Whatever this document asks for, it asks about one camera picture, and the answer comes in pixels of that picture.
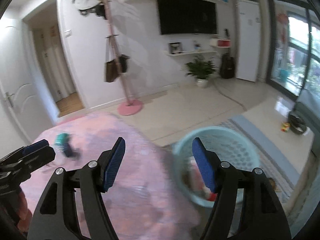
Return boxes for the light blue trash basket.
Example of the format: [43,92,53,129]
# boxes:
[172,126,260,208]

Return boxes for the white room door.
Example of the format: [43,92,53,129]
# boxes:
[1,8,59,142]

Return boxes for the teal small package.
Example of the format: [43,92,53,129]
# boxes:
[54,133,70,146]

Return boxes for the pink floral tablecloth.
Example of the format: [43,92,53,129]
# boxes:
[21,112,200,239]

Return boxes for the pink coat rack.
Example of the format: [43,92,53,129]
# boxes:
[103,0,143,116]

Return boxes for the patterned floor rug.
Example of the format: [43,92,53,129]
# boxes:
[218,119,294,204]

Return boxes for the white coffee table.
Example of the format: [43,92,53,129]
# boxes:
[232,97,313,184]

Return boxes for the colourful small toy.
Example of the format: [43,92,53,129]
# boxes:
[280,122,290,132]

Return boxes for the black ashtray bowl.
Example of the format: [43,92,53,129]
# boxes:
[287,111,307,135]

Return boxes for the green potted plant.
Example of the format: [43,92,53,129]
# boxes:
[185,54,215,88]

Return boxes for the brown hanging handbag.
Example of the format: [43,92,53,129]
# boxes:
[105,36,118,83]

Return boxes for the black guitar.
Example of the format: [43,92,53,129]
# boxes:
[219,53,235,79]

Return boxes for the black hanging bag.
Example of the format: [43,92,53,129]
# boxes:
[119,54,130,73]

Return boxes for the grey sofa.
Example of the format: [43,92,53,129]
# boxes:
[294,89,320,157]

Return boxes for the red white shelf box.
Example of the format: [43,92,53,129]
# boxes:
[210,38,231,48]

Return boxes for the framed butterfly picture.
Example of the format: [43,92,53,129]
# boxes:
[169,42,183,55]

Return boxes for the white refrigerator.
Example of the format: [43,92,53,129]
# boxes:
[236,0,261,82]

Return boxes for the black floor cable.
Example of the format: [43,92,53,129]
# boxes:
[212,78,249,112]

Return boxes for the white lower wall shelf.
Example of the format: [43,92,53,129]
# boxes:
[163,49,217,57]

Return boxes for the black wall television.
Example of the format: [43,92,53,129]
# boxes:
[156,0,217,35]

